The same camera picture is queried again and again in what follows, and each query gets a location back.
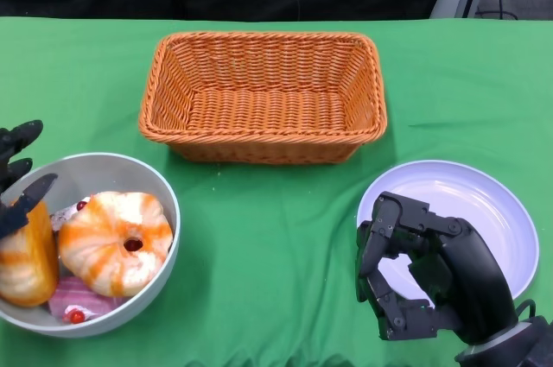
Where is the orange wicker basket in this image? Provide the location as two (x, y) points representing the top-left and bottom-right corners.
(137, 29), (389, 166)

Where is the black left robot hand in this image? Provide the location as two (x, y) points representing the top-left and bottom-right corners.
(0, 119), (60, 241)

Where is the chocolate cake slice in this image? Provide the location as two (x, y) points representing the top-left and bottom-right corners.
(49, 196), (94, 234)

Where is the grey bowl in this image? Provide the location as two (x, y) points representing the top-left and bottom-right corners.
(0, 151), (181, 339)

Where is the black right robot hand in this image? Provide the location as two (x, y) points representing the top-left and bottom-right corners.
(354, 191), (519, 346)

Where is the pale lavender plate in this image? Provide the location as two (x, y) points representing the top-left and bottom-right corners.
(356, 159), (541, 303)

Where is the green tablecloth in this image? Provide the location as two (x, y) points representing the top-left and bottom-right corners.
(0, 16), (553, 367)

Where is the magenta pink cake slice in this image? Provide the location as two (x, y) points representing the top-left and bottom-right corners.
(47, 275), (130, 326)

